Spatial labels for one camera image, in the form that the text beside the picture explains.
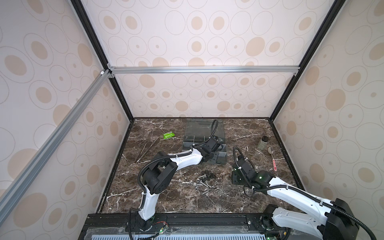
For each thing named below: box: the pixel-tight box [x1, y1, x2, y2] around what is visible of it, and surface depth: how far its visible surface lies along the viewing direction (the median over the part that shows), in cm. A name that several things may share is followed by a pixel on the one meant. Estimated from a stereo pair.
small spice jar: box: [258, 135, 269, 151], surface depth 102 cm
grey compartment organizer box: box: [182, 118, 228, 165], surface depth 115 cm
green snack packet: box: [163, 131, 176, 139], surface depth 111 cm
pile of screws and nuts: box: [189, 174, 212, 195], surface depth 88 cm
